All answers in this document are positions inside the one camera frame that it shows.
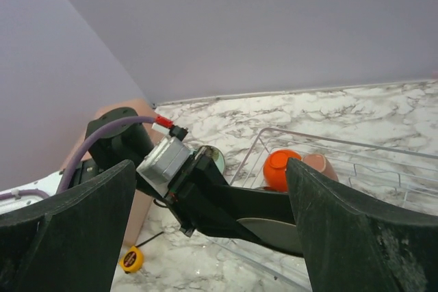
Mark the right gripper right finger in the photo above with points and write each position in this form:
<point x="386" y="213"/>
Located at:
<point x="354" y="242"/>

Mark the yellow tape measure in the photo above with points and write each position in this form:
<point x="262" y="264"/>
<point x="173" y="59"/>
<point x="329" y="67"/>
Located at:
<point x="133" y="260"/>

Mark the teal square plate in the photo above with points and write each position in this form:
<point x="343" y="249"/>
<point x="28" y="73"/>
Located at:
<point x="279" y="235"/>

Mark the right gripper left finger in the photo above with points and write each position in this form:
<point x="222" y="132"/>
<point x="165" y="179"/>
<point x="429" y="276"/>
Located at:
<point x="70" y="241"/>

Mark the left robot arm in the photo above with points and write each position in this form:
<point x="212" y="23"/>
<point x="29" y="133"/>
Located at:
<point x="124" y="152"/>

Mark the pink floral mug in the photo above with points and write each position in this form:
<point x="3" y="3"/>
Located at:
<point x="320" y="163"/>

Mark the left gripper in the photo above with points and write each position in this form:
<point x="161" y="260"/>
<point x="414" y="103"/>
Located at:
<point x="200" y="199"/>

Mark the clear dish rack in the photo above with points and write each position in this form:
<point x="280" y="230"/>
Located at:
<point x="400" y="177"/>

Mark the mint floral round plate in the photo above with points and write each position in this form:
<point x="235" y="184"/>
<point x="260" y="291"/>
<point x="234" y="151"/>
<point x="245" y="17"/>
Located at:
<point x="217" y="156"/>

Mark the orange bowl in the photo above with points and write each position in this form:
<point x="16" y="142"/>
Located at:
<point x="275" y="167"/>

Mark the pink plastic storage box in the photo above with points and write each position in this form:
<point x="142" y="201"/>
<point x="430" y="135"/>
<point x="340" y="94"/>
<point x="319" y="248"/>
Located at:
<point x="128" y="142"/>

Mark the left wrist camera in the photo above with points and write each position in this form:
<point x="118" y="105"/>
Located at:
<point x="164" y="161"/>

